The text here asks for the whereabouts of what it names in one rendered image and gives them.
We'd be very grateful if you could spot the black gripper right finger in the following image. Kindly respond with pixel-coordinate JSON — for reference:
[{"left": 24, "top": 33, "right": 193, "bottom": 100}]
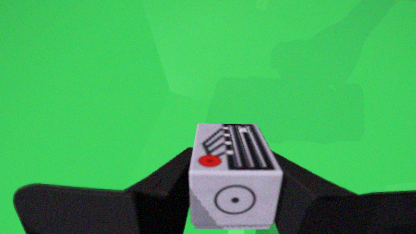
[{"left": 272, "top": 150, "right": 416, "bottom": 234}]

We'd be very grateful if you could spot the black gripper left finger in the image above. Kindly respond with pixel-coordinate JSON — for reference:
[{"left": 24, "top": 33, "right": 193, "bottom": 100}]
[{"left": 13, "top": 147, "right": 193, "bottom": 234}]

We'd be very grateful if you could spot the grey box with black ribbed top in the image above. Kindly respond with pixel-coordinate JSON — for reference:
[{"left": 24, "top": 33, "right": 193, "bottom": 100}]
[{"left": 189, "top": 123, "right": 284, "bottom": 230}]

